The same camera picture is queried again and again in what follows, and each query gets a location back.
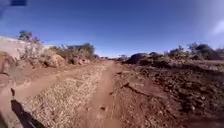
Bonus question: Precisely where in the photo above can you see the red dirt track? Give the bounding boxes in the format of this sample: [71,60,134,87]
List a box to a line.
[0,59,134,128]

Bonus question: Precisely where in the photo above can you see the dry grass strip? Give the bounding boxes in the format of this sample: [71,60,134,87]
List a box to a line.
[19,62,108,128]

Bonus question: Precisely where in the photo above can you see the tree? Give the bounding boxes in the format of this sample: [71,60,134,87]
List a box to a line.
[17,30,42,44]

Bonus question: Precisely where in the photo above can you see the group of dark bushes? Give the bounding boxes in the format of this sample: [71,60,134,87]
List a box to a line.
[163,41,224,62]

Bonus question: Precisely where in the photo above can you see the rough red earth ground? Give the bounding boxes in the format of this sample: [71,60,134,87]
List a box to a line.
[113,59,224,128]

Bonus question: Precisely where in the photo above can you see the row of reddish boulders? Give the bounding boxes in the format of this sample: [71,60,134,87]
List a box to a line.
[0,50,92,76]

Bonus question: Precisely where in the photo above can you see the group of green bushes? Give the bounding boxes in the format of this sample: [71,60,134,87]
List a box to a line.
[49,42,100,62]

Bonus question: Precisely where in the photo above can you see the dark rock mound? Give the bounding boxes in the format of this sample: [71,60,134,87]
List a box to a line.
[124,52,161,66]

